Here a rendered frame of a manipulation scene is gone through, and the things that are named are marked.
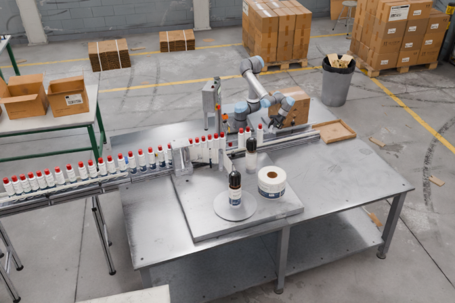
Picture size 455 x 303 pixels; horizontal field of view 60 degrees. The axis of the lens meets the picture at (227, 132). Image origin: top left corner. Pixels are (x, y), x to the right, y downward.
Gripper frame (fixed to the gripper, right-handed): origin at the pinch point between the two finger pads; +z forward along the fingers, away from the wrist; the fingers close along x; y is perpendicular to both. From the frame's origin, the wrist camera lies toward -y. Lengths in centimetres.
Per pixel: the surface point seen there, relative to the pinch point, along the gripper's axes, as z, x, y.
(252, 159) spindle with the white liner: 11.4, -26.2, 32.1
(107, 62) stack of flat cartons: 129, -53, -392
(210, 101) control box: -10, -63, 0
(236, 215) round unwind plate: 36, -43, 70
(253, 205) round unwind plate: 29, -31, 65
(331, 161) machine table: -7, 43, 36
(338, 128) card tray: -23, 70, -4
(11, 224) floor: 203, -154, -74
